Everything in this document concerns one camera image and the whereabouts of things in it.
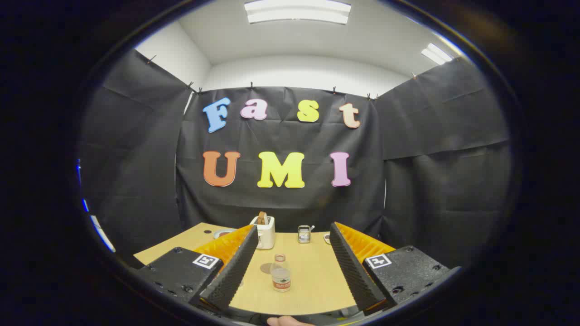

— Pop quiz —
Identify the large ceiling light panel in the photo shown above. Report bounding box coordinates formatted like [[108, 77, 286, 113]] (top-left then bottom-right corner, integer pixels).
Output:
[[244, 0, 352, 25]]

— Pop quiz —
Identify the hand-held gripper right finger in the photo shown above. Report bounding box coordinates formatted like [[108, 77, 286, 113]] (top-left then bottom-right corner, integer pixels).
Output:
[[329, 221, 463, 313]]

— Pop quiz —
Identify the small ceiling light panel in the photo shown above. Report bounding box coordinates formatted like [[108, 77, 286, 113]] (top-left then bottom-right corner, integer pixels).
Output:
[[420, 43, 454, 65]]

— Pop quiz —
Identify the wooden table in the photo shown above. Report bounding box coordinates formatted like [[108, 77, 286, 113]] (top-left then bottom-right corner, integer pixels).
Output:
[[133, 222, 399, 316]]

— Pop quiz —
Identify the white toaster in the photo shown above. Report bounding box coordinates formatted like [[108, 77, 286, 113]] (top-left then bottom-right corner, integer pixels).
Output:
[[250, 216, 276, 250]]

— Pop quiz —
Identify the clear plastic juice bottle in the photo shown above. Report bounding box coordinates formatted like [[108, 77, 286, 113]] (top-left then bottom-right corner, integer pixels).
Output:
[[271, 254, 292, 292]]

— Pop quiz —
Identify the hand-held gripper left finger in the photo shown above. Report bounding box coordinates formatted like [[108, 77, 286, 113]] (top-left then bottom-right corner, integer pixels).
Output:
[[136, 224, 259, 313]]

